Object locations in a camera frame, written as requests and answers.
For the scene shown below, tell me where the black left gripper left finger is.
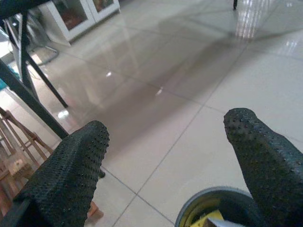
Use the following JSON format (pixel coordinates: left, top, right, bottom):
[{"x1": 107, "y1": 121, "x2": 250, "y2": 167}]
[{"x1": 15, "y1": 120, "x2": 110, "y2": 227}]

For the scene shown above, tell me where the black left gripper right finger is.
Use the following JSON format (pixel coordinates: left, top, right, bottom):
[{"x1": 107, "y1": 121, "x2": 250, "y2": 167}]
[{"x1": 223, "y1": 107, "x2": 303, "y2": 227}]

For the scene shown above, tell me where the yellow trash wrapper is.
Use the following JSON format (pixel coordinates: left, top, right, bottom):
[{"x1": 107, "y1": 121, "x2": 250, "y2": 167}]
[{"x1": 184, "y1": 198, "x2": 223, "y2": 227}]

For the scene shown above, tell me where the grey round rubbish bin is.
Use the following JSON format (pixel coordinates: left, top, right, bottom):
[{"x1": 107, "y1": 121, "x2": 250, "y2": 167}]
[{"x1": 174, "y1": 186, "x2": 261, "y2": 227}]

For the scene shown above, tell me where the wooden furniture leg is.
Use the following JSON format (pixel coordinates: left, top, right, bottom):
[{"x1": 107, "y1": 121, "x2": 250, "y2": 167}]
[{"x1": 87, "y1": 201, "x2": 105, "y2": 219}]

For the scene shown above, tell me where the wooden easel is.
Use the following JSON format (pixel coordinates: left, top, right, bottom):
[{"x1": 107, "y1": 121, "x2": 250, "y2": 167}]
[{"x1": 0, "y1": 107, "x2": 54, "y2": 167}]

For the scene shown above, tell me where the thin black table leg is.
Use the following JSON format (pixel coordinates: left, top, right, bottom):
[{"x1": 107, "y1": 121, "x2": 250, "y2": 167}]
[{"x1": 20, "y1": 13, "x2": 69, "y2": 108}]

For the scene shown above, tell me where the teal rug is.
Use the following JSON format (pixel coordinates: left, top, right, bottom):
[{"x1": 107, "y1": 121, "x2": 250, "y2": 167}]
[{"x1": 0, "y1": 68, "x2": 21, "y2": 92}]

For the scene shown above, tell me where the chrome cantilever chair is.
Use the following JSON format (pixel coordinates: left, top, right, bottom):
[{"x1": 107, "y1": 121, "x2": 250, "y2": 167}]
[{"x1": 26, "y1": 14, "x2": 59, "y2": 66}]

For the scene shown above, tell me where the white glass-door cabinet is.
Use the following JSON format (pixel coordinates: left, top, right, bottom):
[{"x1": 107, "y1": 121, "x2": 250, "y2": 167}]
[{"x1": 37, "y1": 0, "x2": 121, "y2": 45}]

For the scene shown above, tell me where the black table frame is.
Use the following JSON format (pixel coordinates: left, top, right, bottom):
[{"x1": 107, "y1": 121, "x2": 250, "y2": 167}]
[{"x1": 0, "y1": 0, "x2": 54, "y2": 18}]

